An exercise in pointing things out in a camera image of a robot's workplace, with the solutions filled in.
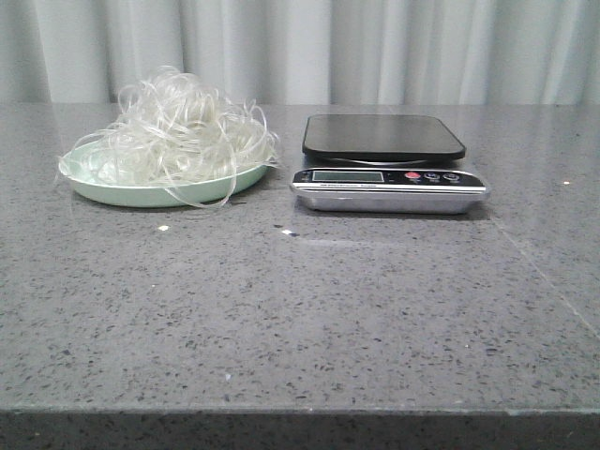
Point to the white vermicelli noodle bundle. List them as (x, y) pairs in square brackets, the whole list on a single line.
[(172, 131)]

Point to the black silver kitchen scale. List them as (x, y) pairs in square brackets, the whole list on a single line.
[(384, 163)]

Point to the light green round plate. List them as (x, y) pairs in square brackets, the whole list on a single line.
[(78, 165)]

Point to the white pleated curtain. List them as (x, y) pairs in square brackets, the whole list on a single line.
[(308, 52)]

